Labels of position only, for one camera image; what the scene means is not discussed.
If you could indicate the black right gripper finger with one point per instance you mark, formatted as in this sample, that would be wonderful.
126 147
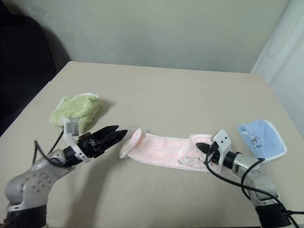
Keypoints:
203 145
205 150

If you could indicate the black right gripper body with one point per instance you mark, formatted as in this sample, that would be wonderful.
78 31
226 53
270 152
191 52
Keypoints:
213 154

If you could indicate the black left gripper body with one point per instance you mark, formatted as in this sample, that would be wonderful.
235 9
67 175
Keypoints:
91 146

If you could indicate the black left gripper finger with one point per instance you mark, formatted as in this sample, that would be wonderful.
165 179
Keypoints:
116 137
107 131

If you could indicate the pink baby bib cloth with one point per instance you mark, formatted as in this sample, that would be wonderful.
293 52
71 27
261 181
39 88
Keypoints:
161 149

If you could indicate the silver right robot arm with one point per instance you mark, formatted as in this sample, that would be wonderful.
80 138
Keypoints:
256 175

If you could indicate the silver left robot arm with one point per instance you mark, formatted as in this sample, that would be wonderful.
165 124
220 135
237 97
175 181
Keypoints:
31 183

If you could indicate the green cloth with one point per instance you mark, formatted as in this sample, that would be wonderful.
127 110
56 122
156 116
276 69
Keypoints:
76 109

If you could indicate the light blue cloth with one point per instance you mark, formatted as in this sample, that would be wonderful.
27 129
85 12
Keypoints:
261 140

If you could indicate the white plastic panel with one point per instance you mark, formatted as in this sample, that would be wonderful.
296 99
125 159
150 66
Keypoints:
287 47

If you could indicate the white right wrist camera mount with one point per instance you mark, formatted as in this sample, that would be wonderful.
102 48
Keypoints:
223 142

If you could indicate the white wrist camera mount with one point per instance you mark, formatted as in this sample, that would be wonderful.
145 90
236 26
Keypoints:
71 129
223 142

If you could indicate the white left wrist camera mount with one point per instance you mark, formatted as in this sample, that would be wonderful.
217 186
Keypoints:
71 129

